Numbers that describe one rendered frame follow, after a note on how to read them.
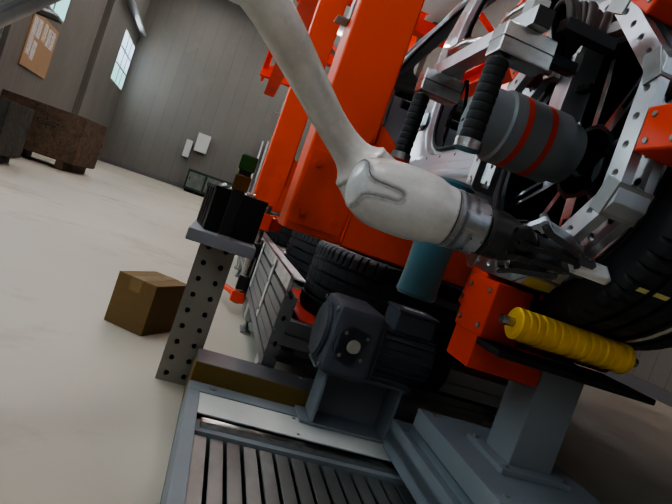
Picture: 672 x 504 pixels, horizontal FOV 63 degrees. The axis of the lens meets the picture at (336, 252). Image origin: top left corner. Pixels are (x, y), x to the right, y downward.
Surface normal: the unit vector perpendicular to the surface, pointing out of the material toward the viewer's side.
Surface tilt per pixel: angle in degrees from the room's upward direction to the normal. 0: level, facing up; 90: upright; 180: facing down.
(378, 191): 93
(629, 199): 90
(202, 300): 90
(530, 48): 90
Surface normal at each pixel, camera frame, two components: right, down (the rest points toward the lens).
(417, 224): -0.02, 0.65
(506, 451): -0.92, -0.31
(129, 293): -0.26, -0.04
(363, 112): 0.19, 0.11
